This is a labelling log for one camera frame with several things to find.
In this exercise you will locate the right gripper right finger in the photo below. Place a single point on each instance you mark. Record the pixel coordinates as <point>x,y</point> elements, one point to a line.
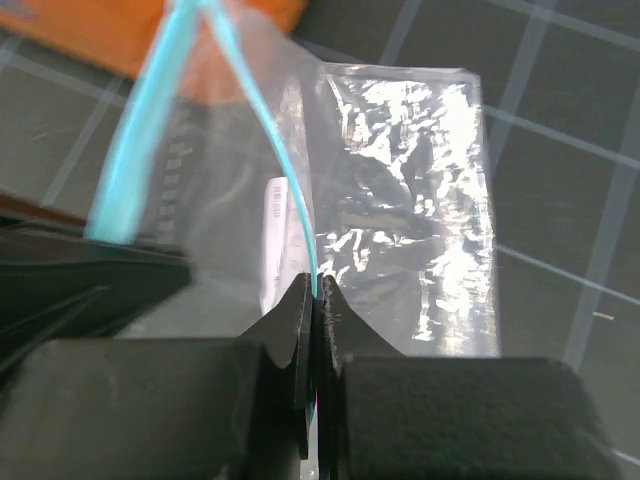
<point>385,415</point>

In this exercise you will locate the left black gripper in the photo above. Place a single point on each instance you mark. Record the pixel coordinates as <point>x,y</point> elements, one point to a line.
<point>57,284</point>

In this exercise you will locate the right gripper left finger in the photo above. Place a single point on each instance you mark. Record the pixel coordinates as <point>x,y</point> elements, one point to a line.
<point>183,408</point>

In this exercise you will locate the clear zip top bag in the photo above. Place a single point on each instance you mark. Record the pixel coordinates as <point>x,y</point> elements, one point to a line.
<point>260,161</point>

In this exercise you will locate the orange plastic basket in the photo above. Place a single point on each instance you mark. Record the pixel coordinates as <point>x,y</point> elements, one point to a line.
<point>117,35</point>

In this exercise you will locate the black grid mat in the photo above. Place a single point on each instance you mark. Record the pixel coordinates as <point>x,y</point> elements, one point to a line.
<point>560,82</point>

